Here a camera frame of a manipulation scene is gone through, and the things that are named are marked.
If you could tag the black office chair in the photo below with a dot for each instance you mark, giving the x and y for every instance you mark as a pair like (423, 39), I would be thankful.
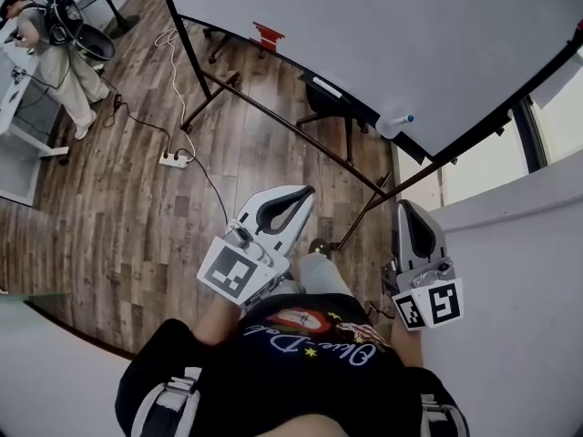
(325, 103)
(218, 46)

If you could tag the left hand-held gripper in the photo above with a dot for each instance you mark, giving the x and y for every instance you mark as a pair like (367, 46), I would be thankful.
(232, 273)

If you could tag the white desk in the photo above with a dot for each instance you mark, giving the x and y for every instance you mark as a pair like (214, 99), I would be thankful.
(13, 103)

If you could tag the black round-base table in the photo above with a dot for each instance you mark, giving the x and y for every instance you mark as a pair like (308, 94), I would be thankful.
(123, 21)

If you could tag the person's grey trouser leg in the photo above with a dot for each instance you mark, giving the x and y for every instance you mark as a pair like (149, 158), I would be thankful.
(323, 276)

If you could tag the black grey chair with hole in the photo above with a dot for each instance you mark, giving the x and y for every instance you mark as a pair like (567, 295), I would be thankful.
(98, 46)

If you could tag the black window frame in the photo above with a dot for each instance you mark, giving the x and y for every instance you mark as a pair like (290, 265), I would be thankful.
(535, 144)

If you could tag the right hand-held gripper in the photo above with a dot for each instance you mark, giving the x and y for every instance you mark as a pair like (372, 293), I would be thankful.
(442, 305)

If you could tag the person's black printed t-shirt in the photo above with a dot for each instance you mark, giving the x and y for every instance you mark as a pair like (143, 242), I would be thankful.
(296, 389)

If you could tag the person's right forearm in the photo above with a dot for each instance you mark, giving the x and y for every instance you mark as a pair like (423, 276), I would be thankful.
(407, 346)

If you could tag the person's black shoe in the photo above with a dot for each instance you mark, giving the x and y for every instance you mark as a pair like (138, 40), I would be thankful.
(320, 247)

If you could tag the white power strip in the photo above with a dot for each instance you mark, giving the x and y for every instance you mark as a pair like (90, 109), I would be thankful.
(173, 159)

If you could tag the person's left forearm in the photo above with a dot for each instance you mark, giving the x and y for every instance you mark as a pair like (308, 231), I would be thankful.
(216, 321)

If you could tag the blue-capped whiteboard marker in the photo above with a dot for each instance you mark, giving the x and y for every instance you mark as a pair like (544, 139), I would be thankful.
(405, 119)

